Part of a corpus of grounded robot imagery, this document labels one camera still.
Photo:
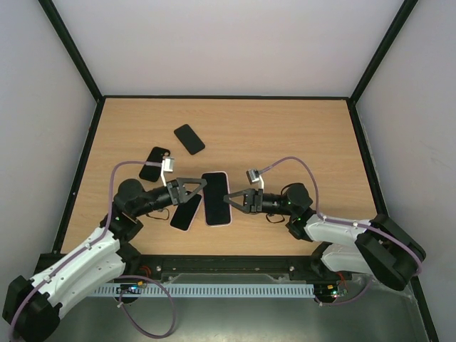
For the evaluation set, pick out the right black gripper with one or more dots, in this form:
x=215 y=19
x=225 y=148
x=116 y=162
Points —
x=256 y=200

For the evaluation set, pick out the black phone case with cutout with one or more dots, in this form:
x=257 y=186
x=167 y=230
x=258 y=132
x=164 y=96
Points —
x=151 y=173

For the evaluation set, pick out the black phone face down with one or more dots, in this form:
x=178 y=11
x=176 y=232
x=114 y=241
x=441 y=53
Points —
x=189 y=139

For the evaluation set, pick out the black smartphone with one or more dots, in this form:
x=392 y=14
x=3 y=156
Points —
x=184 y=215

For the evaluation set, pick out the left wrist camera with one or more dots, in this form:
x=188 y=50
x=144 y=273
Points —
x=167 y=166

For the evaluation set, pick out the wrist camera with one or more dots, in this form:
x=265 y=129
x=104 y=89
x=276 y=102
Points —
x=167 y=166
x=254 y=177

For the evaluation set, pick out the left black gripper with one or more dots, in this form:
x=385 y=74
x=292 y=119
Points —
x=178 y=184

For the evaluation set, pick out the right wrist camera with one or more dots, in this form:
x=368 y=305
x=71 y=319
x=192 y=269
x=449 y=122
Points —
x=254 y=177

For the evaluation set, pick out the white slotted cable duct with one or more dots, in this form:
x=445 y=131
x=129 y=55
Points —
x=287 y=291

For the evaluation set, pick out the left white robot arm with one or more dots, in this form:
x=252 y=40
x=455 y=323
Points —
x=34 y=307

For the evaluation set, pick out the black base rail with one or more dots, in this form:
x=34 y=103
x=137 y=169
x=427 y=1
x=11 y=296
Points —
x=298 y=268

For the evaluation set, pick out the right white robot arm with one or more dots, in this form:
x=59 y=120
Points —
x=378 y=247

